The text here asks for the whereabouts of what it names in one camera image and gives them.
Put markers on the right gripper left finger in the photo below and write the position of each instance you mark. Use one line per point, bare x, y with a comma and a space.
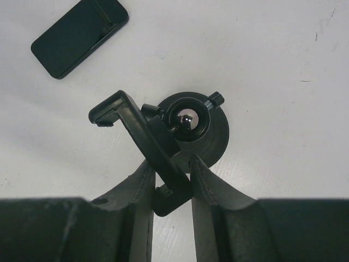
117, 226

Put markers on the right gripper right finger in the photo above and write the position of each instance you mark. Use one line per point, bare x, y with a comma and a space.
231, 226

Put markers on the black phone stand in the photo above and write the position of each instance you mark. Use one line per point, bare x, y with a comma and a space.
168, 134

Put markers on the black smartphone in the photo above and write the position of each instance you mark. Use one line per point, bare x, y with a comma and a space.
77, 34

